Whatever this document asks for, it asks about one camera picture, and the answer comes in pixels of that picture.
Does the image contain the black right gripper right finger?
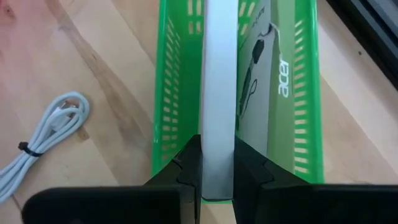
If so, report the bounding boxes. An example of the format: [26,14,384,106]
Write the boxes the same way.
[233,136,398,224]

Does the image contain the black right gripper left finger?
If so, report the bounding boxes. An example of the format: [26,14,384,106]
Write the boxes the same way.
[21,134,203,224]

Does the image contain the green grey acer box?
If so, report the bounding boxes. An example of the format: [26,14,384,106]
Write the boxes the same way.
[236,0,296,174]

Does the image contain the white box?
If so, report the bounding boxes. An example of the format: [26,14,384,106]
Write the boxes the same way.
[200,0,239,202]

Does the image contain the white cable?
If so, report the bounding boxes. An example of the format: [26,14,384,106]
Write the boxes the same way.
[0,90,91,205]

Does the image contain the green plastic basket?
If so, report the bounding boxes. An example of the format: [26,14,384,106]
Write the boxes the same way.
[151,0,325,205]

